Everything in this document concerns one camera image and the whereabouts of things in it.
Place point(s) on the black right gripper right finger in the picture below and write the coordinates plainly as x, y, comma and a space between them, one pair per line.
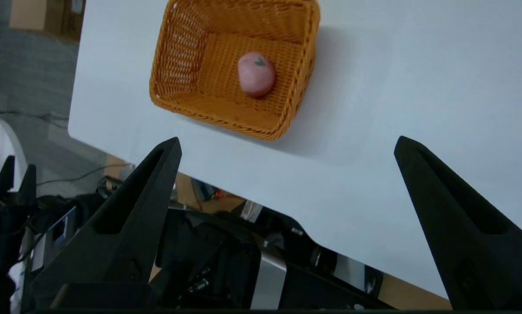
474, 261

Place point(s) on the orange woven wicker basket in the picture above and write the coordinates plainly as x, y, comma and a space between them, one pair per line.
208, 109

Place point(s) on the pink peach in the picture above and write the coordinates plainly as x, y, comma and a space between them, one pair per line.
256, 78

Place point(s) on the silver robot torso column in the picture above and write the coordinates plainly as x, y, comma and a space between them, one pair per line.
269, 279

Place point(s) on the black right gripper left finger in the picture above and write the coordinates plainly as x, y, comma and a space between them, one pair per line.
130, 226

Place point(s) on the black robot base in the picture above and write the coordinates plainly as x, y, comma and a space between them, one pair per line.
208, 261

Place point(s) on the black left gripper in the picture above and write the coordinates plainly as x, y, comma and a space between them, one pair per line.
3, 226

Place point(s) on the brown cardboard box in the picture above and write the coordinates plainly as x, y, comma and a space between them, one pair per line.
29, 15

